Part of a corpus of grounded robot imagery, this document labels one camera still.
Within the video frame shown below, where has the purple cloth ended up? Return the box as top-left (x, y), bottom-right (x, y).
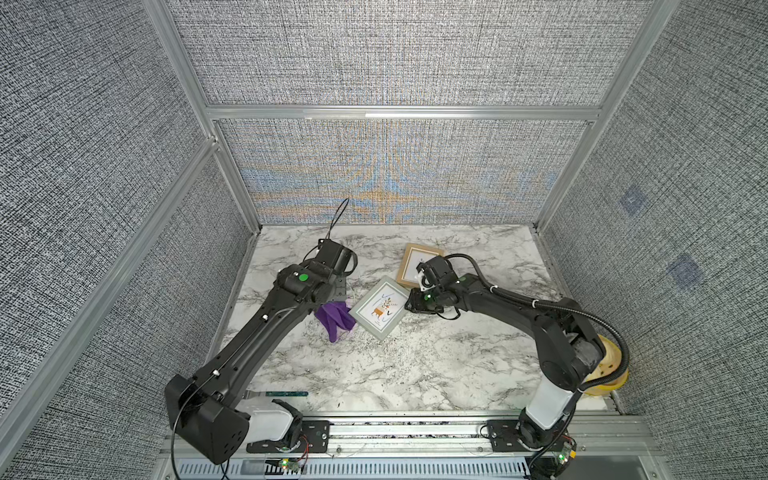
top-left (315, 301), bottom-right (356, 343)

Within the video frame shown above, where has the light wooden picture frame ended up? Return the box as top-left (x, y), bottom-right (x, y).
top-left (395, 243), bottom-right (444, 288)

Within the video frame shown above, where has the grey green picture frame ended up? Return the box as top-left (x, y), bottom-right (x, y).
top-left (350, 277), bottom-right (409, 341)

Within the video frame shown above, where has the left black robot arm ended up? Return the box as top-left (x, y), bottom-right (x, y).
top-left (164, 261), bottom-right (349, 465)

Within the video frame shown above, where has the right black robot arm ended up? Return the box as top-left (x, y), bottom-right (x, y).
top-left (406, 255), bottom-right (606, 451)

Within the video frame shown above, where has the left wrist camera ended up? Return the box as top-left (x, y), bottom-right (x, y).
top-left (314, 238), bottom-right (358, 277)

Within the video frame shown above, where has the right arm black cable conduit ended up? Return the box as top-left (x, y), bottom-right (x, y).
top-left (443, 253), bottom-right (631, 394)

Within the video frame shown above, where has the green handled fork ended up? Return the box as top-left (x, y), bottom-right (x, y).
top-left (243, 390), bottom-right (309, 399)

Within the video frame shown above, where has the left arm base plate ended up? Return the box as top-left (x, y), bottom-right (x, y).
top-left (246, 420), bottom-right (331, 455)

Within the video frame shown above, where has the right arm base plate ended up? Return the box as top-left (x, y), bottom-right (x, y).
top-left (484, 419), bottom-right (565, 452)

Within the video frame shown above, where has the aluminium front rail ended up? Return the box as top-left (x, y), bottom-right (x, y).
top-left (155, 413), bottom-right (667, 460)

